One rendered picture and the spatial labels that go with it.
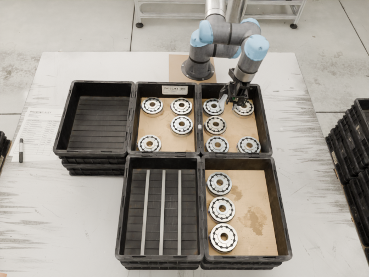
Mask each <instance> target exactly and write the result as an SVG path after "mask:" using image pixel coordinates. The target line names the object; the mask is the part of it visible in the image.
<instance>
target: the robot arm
mask: <svg viewBox="0 0 369 277"><path fill-rule="evenodd" d="M247 2H248V0H228V5H227V10H226V0H205V20H202V21H201V22H200V24H199V29H198V30H195V31H194V32H193V33H192V35H191V40H190V49H189V57H188V59H187V61H186V63H185V66H184V69H185V71H186V73H187V74H188V75H190V76H192V77H197V78H202V77H206V76H208V75H209V74H210V73H211V61H210V57H215V58H228V59H236V58H238V57H239V56H240V54H241V56H240V58H239V61H238V63H237V65H236V68H229V71H228V74H229V76H230V77H231V79H232V80H233V81H230V82H228V83H227V85H225V86H224V87H223V88H222V89H221V90H220V94H219V108H221V109H222V110H223V108H224V105H225V102H226V105H227V104H228V102H230V103H233V110H234V109H236V108H237V109H238V111H239V110H240V106H242V104H243V106H245V104H246V102H247V100H248V92H247V90H248V89H249V88H250V86H249V84H250V83H251V81H252V80H253V78H254V76H255V74H256V73H257V72H258V69H259V67H260V65H261V63H262V61H263V60H264V58H265V57H266V55H267V51H268V49H269V42H268V41H267V40H266V38H265V37H263V36H262V35H261V28H260V25H259V23H258V22H257V20H255V19H253V18H247V19H244V20H243V18H244V13H245V9H246V6H247ZM245 99H246V101H245V102H244V100H245Z"/></svg>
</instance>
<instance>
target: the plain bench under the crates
mask: <svg viewBox="0 0 369 277"><path fill-rule="evenodd" d="M169 54H181V55H189V52H75V51H43V52H42V54H41V57H40V61H39V63H38V66H37V69H36V72H35V75H34V77H33V81H32V84H31V87H30V90H29V93H28V95H27V98H26V101H25V104H24V107H23V111H22V113H21V116H20V119H19V122H18V125H17V127H16V131H15V134H14V137H13V140H12V144H11V147H10V150H9V153H8V154H7V157H6V160H5V163H4V166H3V169H2V172H1V175H0V273H5V274H7V277H369V265H368V262H367V259H366V256H365V253H364V250H363V248H362V244H361V242H360V239H359V236H358V233H357V231H356V227H355V224H354V221H353V219H352V216H351V213H350V210H349V207H348V204H347V202H346V199H345V196H344V193H343V190H342V187H341V184H340V181H339V179H338V175H337V172H336V169H335V167H334V164H333V161H332V158H331V155H330V153H329V150H328V147H327V144H326V141H325V138H324V135H323V132H322V129H321V127H320V123H319V121H318V118H317V115H316V112H315V109H314V106H313V103H312V101H311V98H310V95H309V92H308V89H307V87H306V83H305V80H304V78H303V75H302V72H301V69H300V66H299V63H298V60H297V57H296V55H295V53H293V52H267V55H266V57H265V58H264V60H263V61H262V63H261V65H260V67H259V69H258V72H257V73H256V74H255V76H254V78H253V80H252V81H251V84H258V85H260V88H261V93H262V99H263V103H264V108H265V114H266V119H267V124H268V128H269V134H270V139H271V145H272V150H273V154H272V157H273V158H274V160H275V165H276V170H277V176H278V182H279V187H280V190H281V196H282V202H283V207H284V213H285V216H286V222H287V228H288V233H289V238H290V244H291V248H292V253H293V257H292V259H291V260H289V261H287V262H282V264H281V265H280V266H278V267H274V268H273V269H272V270H203V269H202V268H201V267H200V266H199V268H198V269H197V270H127V269H125V267H124V266H122V265H121V263H120V261H119V260H117V259H116V257H115V246H116V237H117V231H118V222H119V214H120V205H121V195H122V187H123V181H124V176H70V175H69V171H67V169H66V168H65V167H63V165H62V163H61V161H62V160H61V159H59V158H58V156H57V160H37V161H23V163H19V162H12V158H13V156H9V154H10V152H11V149H12V147H13V144H14V142H15V139H16V137H17V135H18V132H19V130H20V128H21V125H22V123H23V121H24V117H25V113H26V112H27V110H28V107H31V108H47V109H64V106H65V102H66V99H67V96H68V92H69V88H70V85H71V82H72V81H74V80H103V81H133V82H134V83H136V82H137V81H156V82H169ZM240 56H241V54H240ZM240 56H239V57H238V58H236V59H228V58H215V57H214V65H215V73H216V80H217V83H228V82H230V81H233V80H232V79H231V77H230V76H229V74H228V71H229V68H236V65H237V63H238V61H239V58H240Z"/></svg>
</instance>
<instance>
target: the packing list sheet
mask: <svg viewBox="0 0 369 277"><path fill-rule="evenodd" d="M62 113H63V109H47V108H31V107H28V110H27V112H26V113H25V117H24V121H23V123H22V125H21V128H20V130H19V132H18V135H17V137H16V139H15V142H14V144H13V147H12V149H11V152H10V154H9V156H13V158H12V162H19V140H20V138H22V139H23V140H24V141H23V161H37V160H57V156H56V155H55V154H54V152H53V150H52V149H53V145H54V141H55V138H56V135H57V131H58V127H59V124H60V120H61V117H62Z"/></svg>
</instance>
